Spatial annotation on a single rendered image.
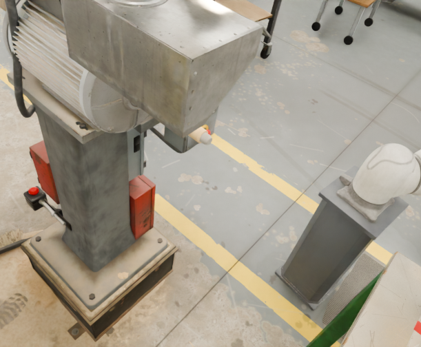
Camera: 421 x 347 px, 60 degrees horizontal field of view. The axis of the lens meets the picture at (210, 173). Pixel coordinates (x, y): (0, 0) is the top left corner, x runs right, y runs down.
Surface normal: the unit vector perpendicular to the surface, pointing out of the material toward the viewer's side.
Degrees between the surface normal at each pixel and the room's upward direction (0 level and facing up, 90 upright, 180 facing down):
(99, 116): 97
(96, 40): 90
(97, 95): 83
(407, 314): 0
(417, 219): 0
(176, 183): 0
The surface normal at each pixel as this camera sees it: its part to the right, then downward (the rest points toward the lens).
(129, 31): -0.65, 0.49
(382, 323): 0.14, -0.67
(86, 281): -0.14, -0.41
